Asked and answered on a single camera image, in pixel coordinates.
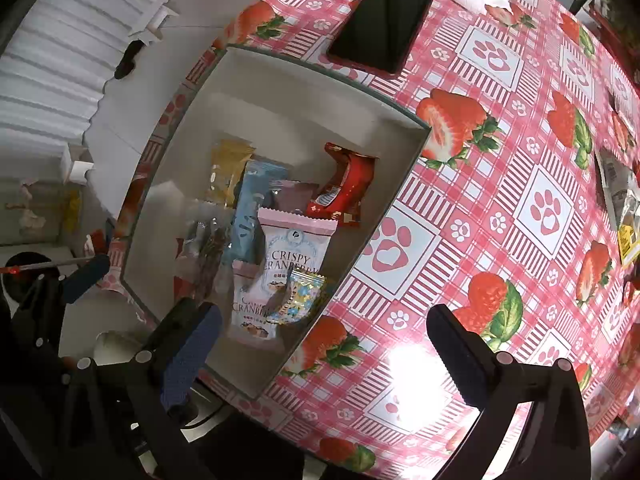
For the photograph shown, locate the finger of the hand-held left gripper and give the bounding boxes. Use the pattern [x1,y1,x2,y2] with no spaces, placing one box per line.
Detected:
[12,254,112,321]

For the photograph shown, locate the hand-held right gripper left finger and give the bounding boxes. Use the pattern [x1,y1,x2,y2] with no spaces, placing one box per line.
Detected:
[60,297,223,480]

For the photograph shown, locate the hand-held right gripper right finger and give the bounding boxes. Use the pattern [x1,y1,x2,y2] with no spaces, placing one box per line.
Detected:
[425,304,593,480]

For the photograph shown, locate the clear packet dark contents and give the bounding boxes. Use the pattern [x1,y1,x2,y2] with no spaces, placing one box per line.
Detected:
[180,217,236,306]

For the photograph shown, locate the colourful patterned candy packet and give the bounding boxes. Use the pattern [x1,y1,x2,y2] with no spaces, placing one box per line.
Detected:
[265,267,326,326]

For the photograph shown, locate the pink snack packet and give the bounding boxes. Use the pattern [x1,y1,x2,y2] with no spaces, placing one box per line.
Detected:
[250,206,337,311]
[227,260,288,348]

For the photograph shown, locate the light blue snack packet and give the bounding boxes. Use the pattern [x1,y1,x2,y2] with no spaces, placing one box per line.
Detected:
[220,160,290,271]

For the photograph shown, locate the mauve snack packet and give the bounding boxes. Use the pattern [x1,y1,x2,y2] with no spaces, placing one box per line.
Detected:
[272,179,321,215]

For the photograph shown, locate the glossy red snack packet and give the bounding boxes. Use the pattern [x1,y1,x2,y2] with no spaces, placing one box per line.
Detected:
[306,142,378,226]

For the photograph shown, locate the white cardboard box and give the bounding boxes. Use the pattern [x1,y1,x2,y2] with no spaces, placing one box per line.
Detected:
[120,44,433,401]

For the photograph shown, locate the red-tipped broom stick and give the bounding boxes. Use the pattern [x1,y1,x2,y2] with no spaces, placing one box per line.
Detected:
[0,257,98,276]

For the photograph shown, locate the yellow plastic bag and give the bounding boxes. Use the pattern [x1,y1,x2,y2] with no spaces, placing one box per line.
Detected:
[62,187,83,231]

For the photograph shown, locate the strawberry print tablecloth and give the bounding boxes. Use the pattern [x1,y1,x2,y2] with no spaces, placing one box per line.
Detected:
[97,0,640,476]

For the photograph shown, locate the small yellow snack packet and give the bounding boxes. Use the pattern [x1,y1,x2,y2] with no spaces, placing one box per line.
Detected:
[617,222,640,268]

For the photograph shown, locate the black slipper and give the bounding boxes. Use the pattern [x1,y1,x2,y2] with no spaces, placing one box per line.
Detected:
[114,40,146,81]

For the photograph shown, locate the white pleated curtain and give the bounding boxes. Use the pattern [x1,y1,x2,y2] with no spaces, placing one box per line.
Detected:
[0,0,166,161]

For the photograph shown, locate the grey snack packet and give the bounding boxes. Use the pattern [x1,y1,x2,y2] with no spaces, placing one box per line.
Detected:
[595,147,640,233]

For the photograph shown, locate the white plastic stool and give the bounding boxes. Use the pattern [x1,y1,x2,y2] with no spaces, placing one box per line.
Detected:
[127,0,178,43]

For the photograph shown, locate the black smartphone red case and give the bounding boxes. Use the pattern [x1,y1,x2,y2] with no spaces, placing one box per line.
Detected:
[326,0,435,77]

